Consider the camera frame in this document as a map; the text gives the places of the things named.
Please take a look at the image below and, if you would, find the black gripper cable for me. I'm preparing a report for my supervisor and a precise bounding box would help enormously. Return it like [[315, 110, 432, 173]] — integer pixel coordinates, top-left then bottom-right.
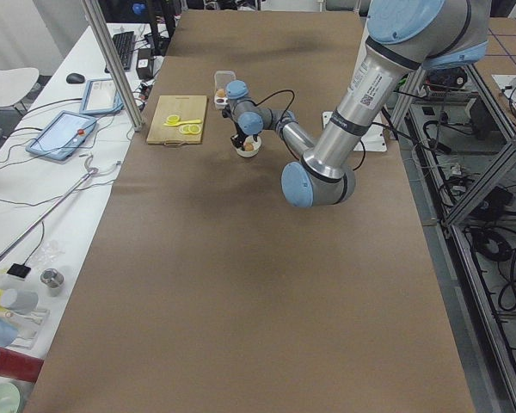
[[221, 89, 367, 172]]

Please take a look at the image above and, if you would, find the white bowl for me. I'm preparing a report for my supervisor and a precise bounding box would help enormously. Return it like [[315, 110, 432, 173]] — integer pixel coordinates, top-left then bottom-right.
[[236, 135, 262, 157]]

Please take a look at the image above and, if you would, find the blue teach pendant near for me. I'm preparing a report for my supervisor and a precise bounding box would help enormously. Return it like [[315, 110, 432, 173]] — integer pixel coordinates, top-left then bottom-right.
[[26, 111, 97, 161]]

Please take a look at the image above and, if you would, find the grey cup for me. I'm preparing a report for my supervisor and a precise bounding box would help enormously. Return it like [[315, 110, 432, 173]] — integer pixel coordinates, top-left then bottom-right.
[[0, 288, 39, 314]]

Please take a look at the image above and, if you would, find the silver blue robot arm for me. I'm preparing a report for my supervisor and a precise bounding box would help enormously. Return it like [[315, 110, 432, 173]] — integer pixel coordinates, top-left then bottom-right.
[[222, 1, 491, 208]]

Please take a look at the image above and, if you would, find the black square pad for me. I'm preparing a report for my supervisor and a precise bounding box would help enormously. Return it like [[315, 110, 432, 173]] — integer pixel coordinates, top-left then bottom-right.
[[6, 263, 31, 280]]

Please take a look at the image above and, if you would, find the green bowl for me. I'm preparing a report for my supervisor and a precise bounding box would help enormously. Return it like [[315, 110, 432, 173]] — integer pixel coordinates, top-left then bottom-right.
[[0, 383, 21, 413]]

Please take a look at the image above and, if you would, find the red cylinder bottle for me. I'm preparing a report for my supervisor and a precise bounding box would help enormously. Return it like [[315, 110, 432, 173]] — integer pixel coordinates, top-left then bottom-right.
[[0, 347, 44, 383]]

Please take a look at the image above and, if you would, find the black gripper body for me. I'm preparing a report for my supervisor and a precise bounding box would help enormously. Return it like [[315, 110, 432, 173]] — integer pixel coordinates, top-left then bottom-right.
[[234, 124, 248, 145]]

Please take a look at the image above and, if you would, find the white chair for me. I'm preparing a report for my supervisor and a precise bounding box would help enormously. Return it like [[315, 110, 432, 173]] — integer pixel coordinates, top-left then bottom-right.
[[0, 67, 40, 107]]

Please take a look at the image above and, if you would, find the blue teach pendant far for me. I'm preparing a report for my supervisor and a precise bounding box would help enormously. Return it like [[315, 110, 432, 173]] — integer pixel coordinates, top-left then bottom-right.
[[79, 78, 123, 115]]

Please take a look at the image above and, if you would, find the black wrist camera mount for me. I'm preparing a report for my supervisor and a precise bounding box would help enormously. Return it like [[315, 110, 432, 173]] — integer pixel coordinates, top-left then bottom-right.
[[221, 105, 233, 120]]

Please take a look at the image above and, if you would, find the blue teach pendant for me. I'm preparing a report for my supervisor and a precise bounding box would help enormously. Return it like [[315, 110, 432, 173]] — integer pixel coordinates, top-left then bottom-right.
[[26, 111, 97, 161], [79, 78, 123, 115]]

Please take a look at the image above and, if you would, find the black computer mouse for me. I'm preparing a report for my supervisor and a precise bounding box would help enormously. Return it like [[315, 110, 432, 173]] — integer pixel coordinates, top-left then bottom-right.
[[65, 72, 86, 84]]

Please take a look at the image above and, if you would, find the black power adapter box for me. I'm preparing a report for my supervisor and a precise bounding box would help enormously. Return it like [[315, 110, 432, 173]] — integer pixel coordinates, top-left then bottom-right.
[[136, 48, 155, 80]]

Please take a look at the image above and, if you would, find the clear plastic egg box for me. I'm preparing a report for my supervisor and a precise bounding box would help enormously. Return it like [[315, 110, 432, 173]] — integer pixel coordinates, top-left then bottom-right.
[[213, 70, 237, 109]]

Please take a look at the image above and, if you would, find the lemon slice lower front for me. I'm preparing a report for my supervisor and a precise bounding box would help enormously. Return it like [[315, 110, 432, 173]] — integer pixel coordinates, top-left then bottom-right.
[[187, 124, 201, 134]]

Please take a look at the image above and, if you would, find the wooden cutting board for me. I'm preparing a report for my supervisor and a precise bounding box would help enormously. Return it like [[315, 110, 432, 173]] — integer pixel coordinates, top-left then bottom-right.
[[146, 95, 207, 146]]

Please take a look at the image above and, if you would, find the black keyboard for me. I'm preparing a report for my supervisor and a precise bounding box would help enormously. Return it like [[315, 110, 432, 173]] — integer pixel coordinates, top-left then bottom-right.
[[112, 31, 135, 71]]

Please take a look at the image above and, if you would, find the white metal base plate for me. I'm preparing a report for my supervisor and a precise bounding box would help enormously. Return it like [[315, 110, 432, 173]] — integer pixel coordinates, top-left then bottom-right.
[[321, 110, 389, 153]]

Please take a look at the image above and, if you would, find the aluminium frame post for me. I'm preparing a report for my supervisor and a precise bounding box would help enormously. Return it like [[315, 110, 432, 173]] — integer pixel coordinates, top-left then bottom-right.
[[81, 0, 144, 132]]

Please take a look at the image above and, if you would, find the small metal cylinder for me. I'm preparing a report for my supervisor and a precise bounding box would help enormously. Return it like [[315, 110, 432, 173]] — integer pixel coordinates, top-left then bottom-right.
[[40, 268, 65, 297]]

